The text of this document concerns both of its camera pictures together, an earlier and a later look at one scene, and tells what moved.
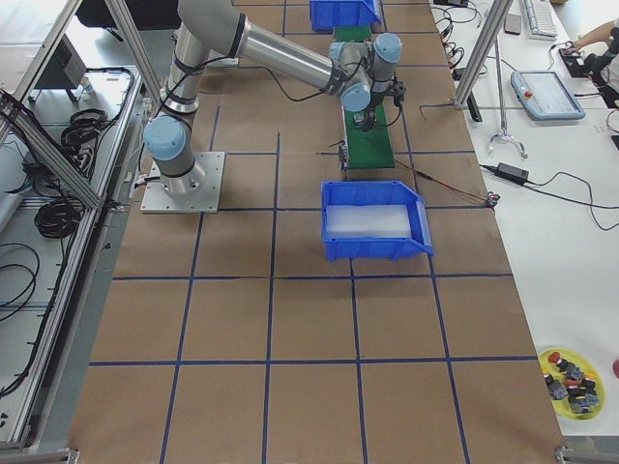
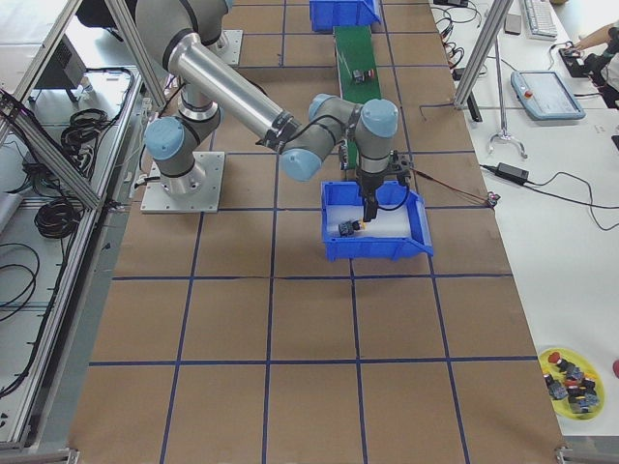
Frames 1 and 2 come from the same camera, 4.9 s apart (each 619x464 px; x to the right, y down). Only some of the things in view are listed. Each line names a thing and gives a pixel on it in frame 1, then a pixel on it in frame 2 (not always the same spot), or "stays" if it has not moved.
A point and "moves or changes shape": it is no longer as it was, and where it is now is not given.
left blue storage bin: x=325 y=14 stays
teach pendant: x=544 y=95 stays
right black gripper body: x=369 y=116 to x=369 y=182
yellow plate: x=583 y=367 stays
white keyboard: x=542 y=20 stays
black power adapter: x=512 y=173 stays
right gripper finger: x=368 y=124 to x=370 y=208
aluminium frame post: x=498 y=14 stays
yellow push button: x=359 y=120 moves or changes shape
